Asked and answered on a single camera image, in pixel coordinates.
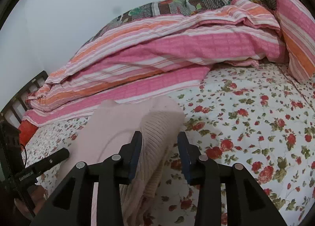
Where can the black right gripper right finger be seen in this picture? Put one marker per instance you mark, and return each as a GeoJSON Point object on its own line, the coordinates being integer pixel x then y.
{"type": "Point", "coordinates": [247, 203]}

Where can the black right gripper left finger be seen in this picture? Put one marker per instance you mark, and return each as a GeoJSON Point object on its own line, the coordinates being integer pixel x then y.
{"type": "Point", "coordinates": [71, 201]}

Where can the pale pink knit sweater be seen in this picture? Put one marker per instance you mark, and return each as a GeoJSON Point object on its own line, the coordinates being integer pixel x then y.
{"type": "Point", "coordinates": [147, 131]}

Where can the left hand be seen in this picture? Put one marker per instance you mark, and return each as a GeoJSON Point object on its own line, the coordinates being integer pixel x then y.
{"type": "Point", "coordinates": [38, 196]}

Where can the red pillow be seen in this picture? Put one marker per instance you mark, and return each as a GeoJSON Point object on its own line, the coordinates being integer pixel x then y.
{"type": "Point", "coordinates": [27, 130]}

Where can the pink orange striped quilt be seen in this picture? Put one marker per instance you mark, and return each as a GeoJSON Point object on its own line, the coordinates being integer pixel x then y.
{"type": "Point", "coordinates": [155, 55]}

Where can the dark patterned green blanket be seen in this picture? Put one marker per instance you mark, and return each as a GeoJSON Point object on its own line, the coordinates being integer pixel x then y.
{"type": "Point", "coordinates": [182, 7]}

